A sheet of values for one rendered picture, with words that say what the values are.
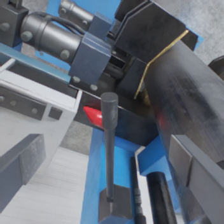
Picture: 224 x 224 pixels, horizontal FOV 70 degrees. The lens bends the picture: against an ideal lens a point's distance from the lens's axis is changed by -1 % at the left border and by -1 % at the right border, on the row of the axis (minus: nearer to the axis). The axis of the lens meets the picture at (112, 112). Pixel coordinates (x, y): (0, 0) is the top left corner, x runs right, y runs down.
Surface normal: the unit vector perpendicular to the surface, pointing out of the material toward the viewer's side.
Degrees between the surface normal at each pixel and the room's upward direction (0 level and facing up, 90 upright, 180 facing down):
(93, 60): 0
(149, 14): 0
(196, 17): 0
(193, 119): 90
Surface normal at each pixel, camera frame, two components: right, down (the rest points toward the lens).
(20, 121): 0.00, 0.64
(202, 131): -0.65, -0.58
